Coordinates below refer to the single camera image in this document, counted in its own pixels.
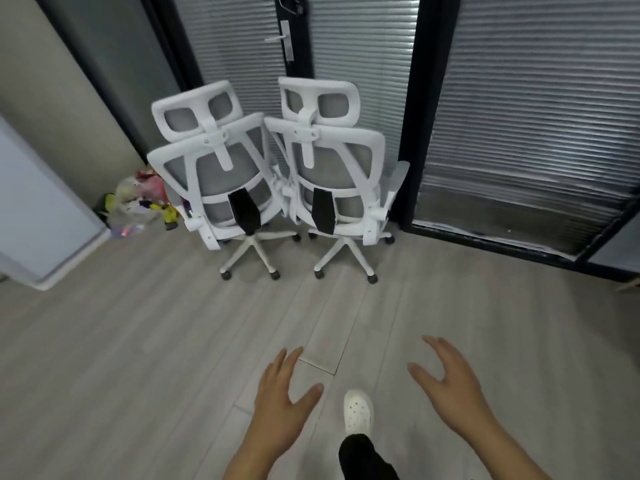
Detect person's left hand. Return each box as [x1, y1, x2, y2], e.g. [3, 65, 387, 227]
[249, 347, 325, 458]

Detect person's right hand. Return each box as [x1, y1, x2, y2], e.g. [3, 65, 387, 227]
[407, 336, 496, 435]

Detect person's black trousers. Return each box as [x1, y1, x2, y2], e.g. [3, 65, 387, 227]
[338, 433, 401, 480]

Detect white perforated clog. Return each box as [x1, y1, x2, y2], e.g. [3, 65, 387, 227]
[342, 389, 375, 438]

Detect clear plastic bag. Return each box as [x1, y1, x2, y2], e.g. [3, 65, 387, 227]
[107, 194, 151, 239]

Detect pink plastic bag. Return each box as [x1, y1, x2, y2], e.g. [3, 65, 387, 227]
[137, 169, 169, 201]

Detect white standing air conditioner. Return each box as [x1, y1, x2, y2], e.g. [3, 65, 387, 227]
[0, 114, 111, 291]

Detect frosted glass panel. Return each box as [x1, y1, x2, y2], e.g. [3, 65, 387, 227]
[35, 0, 182, 155]

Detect silver door handle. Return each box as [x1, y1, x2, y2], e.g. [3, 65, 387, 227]
[265, 20, 295, 62]

